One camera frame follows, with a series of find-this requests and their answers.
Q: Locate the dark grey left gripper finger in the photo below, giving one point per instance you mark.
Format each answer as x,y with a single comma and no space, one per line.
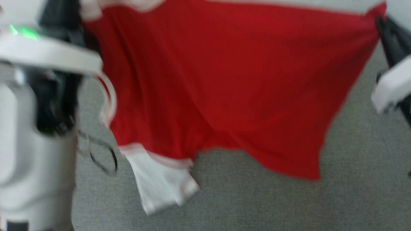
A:
61,16

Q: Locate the red garment with white trim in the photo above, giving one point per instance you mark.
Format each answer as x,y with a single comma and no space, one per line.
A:
224,83

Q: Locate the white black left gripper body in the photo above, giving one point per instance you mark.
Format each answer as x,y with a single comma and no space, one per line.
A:
48,57

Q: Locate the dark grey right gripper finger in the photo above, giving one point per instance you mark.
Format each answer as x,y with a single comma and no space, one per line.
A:
390,48
403,35

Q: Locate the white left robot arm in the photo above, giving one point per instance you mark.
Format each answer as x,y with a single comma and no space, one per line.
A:
29,166

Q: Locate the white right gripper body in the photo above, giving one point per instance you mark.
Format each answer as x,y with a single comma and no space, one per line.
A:
393,86

